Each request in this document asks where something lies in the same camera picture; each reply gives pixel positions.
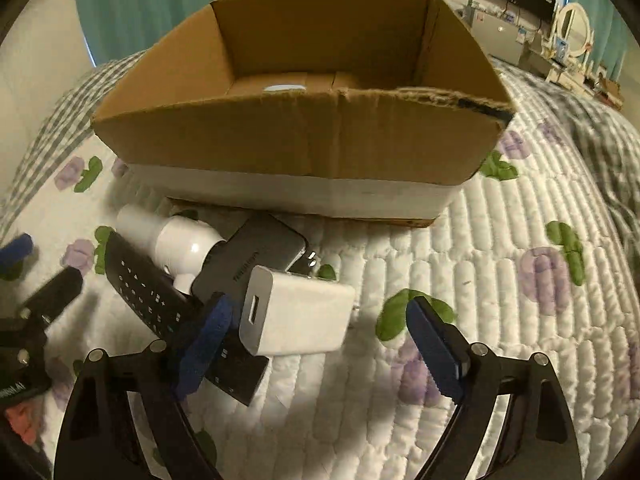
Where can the white oval vanity mirror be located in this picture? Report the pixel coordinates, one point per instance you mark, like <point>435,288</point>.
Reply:
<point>575,25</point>

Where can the white floral quilt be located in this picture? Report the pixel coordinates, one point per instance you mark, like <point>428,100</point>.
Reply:
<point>500,270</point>

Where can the round white item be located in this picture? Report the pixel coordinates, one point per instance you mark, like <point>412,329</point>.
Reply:
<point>283,88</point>

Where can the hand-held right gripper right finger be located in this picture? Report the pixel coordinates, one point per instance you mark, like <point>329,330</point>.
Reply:
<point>431,352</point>

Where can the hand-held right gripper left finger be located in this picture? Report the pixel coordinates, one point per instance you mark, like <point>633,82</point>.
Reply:
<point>202,347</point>

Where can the brown cardboard box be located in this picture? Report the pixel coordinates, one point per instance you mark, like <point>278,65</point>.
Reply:
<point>300,135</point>

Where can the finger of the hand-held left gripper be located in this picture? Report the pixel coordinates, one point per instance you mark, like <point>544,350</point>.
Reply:
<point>16,252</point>
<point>57,287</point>

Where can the white plastic bottle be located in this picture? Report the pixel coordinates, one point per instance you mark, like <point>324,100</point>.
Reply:
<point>185,242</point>

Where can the grey cabinet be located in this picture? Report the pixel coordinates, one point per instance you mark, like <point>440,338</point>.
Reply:
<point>497,37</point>

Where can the white usb charger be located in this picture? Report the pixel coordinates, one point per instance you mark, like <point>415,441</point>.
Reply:
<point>295,310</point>

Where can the white dressing table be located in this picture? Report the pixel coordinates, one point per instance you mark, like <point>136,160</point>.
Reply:
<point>575,77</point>

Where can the black remote control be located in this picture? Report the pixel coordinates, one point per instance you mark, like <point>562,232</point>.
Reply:
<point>145,290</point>

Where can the dark grey power adapter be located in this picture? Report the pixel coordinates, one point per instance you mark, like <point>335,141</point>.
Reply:
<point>250,255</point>

